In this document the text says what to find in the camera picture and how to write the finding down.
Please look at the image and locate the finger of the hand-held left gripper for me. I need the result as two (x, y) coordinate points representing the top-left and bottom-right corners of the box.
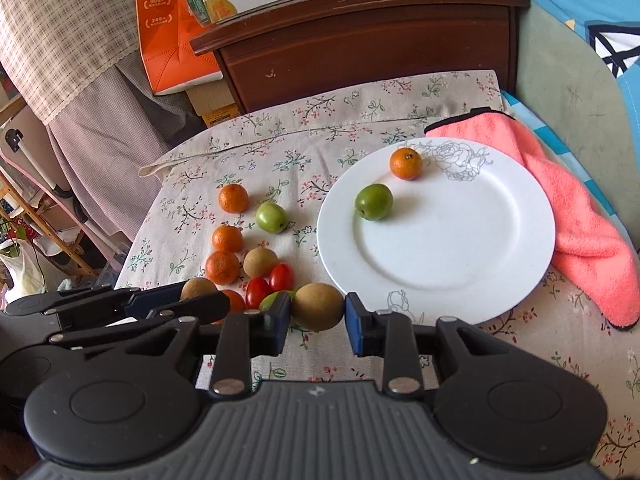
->
(47, 292), (232, 348)
(5, 281), (186, 318)

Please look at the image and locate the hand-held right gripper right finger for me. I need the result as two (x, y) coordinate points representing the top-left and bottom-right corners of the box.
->
(345, 291), (526, 398)

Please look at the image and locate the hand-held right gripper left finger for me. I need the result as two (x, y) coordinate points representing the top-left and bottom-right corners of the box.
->
(115, 291), (292, 400)

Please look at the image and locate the small brown longan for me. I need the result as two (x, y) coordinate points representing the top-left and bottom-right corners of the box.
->
(180, 277), (219, 302)
(243, 247), (279, 279)

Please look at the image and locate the mandarin orange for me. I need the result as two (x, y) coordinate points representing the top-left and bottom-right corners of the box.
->
(205, 250), (241, 283)
(212, 225), (244, 254)
(218, 184), (250, 214)
(389, 146), (424, 181)
(212, 289), (247, 325)

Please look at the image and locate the red cherry tomato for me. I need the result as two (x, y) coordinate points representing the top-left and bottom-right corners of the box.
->
(245, 278), (272, 310)
(269, 263), (294, 292)

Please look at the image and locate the large brown longan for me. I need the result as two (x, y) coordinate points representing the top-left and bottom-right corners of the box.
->
(291, 282), (346, 332)

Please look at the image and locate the pale green jujube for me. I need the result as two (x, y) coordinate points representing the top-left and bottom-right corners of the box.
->
(255, 202), (288, 234)

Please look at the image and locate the white rose-print plate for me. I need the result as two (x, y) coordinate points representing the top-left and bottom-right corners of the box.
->
(316, 136), (557, 326)

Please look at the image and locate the clear plastic box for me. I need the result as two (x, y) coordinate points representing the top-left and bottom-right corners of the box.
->
(95, 240), (133, 288)

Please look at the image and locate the white plastic bag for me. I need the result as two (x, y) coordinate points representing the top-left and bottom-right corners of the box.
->
(0, 247), (48, 306)

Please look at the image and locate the wooden rack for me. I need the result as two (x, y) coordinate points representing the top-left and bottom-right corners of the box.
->
(0, 157), (101, 278)

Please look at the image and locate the dark green jujube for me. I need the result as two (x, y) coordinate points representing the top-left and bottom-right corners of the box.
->
(355, 183), (393, 221)

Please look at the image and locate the pink checked cloth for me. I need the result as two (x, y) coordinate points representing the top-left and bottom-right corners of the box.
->
(47, 52), (201, 243)

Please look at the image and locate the floral cloth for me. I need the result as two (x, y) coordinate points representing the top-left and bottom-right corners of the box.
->
(116, 69), (640, 480)

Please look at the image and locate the brown cardboard box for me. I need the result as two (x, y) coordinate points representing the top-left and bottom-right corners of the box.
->
(185, 77), (240, 128)

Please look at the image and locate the pink towel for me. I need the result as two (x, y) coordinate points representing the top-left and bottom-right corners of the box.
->
(424, 108), (640, 332)

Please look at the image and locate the orange tissue pack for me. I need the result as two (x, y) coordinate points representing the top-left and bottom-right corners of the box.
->
(133, 0), (224, 97)

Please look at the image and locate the dark wooden nightstand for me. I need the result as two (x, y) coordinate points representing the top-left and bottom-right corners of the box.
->
(189, 0), (532, 116)

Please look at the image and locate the beige plaid lace-trimmed cloth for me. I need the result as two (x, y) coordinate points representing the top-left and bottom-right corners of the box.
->
(0, 0), (146, 126)

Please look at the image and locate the green cushion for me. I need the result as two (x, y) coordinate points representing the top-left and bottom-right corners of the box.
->
(515, 0), (640, 211)

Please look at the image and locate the white pole with black handle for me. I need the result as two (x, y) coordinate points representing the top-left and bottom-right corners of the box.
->
(4, 129), (88, 221)

